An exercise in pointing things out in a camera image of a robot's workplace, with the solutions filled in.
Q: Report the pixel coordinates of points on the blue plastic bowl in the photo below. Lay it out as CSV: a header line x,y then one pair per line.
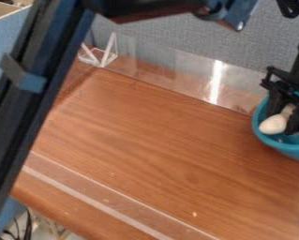
x,y
286,144

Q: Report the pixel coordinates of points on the white plush mushroom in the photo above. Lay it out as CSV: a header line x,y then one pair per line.
x,y
276,124

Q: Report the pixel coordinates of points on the clear acrylic corner bracket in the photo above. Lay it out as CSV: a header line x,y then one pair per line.
x,y
99,57

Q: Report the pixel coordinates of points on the clear acrylic back barrier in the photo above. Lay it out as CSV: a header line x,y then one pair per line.
x,y
199,77

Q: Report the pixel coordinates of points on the clear acrylic front barrier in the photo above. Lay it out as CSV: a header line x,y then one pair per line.
x,y
142,217

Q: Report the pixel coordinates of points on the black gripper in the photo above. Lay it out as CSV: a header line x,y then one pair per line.
x,y
284,92

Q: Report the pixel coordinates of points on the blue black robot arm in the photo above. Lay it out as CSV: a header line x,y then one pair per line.
x,y
36,66

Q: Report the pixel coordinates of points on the clear acrylic barrier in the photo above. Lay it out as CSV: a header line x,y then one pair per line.
x,y
199,77
142,217

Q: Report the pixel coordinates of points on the blue partition with wooden top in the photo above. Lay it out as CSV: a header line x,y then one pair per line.
x,y
14,12

